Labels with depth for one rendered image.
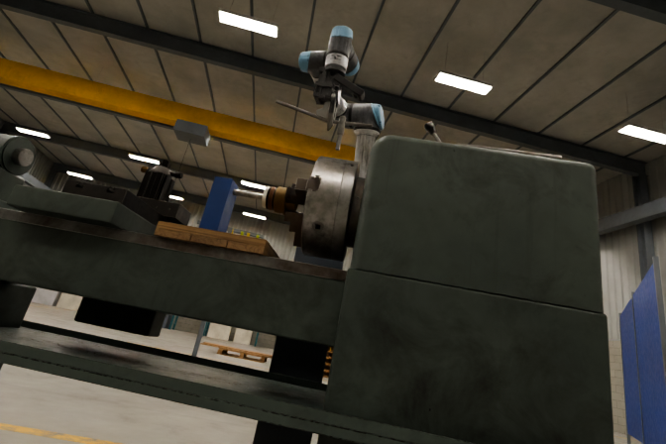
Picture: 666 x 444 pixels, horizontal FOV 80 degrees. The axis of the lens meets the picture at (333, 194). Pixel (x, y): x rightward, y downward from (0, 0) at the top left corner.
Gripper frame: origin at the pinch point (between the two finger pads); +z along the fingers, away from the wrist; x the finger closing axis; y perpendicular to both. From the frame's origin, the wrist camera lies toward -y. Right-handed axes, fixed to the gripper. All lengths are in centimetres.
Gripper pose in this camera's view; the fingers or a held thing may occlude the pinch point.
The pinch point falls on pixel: (330, 126)
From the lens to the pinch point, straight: 132.8
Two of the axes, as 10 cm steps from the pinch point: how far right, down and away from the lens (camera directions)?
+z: -1.7, 9.7, -1.8
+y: -9.8, -1.5, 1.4
